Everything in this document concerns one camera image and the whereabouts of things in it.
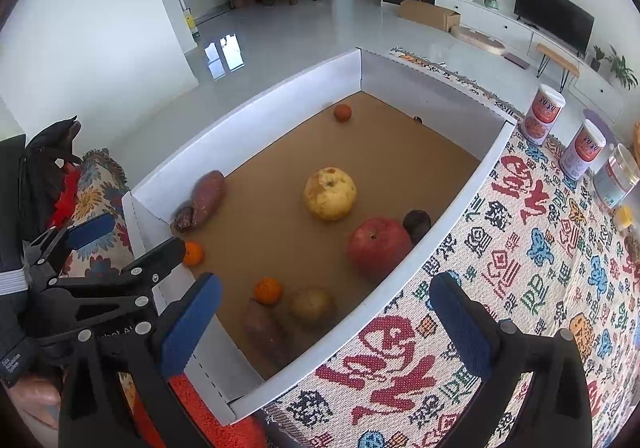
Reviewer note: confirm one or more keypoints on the clear jar with blue label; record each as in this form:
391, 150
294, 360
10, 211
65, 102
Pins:
617, 178

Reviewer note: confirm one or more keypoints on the floral cushion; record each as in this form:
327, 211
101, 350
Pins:
100, 188

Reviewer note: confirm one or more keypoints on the white tv cabinet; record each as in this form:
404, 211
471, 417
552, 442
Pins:
500, 21

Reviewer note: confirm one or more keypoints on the red cloth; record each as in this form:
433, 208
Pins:
65, 195

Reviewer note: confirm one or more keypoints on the brown cardboard box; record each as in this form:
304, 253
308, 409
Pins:
430, 14

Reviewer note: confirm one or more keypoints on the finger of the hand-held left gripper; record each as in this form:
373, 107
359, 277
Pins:
92, 230
155, 260

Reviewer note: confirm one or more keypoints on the round wooden board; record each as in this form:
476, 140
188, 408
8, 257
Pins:
477, 39

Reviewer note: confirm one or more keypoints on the tangerine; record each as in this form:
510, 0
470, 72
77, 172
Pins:
193, 254
268, 290

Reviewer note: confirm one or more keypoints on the yellow apple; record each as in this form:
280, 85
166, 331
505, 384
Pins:
330, 193

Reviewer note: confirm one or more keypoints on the small yellow lid jar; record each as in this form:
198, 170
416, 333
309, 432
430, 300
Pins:
625, 218

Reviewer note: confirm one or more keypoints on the white cardboard box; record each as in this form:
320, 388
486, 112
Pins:
410, 78

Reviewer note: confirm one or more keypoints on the red apple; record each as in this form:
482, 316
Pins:
380, 248

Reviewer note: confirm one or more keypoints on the dark purple passion fruit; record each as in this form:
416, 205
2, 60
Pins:
417, 226

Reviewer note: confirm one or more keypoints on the small dark potted plant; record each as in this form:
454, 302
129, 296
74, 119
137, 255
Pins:
597, 58

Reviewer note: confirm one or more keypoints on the black jacket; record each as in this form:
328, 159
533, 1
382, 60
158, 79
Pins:
45, 163

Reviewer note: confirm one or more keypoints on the brownish green pear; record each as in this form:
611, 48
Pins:
312, 305

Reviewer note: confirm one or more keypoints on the wooden hairpin leg side table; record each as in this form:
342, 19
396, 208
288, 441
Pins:
555, 56

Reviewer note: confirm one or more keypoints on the wrinkled brown passion fruit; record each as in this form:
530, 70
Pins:
182, 219

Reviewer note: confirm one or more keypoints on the black television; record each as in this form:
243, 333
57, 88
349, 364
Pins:
552, 18

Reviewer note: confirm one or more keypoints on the small sweet potato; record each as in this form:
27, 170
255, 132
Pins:
265, 333

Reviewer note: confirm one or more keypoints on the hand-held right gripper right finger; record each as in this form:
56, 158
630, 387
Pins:
460, 313

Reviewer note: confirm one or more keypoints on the small red-brown fruit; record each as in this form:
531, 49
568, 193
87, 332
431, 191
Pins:
343, 112

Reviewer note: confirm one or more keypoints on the large sweet potato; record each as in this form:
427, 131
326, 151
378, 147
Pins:
207, 198

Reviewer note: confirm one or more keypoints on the printed woven table cloth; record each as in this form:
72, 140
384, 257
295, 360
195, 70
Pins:
500, 278

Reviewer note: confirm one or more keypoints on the small dark floor mat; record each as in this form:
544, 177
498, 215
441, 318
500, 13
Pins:
517, 61

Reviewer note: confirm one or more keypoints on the yellow green floor sign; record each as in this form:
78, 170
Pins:
192, 23

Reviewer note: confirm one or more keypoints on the large leafy potted plant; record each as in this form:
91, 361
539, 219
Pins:
622, 68

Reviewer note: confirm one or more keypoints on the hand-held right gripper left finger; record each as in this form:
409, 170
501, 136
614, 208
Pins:
190, 328

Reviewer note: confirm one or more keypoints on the pink labelled tin can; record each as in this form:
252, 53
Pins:
582, 151
544, 114

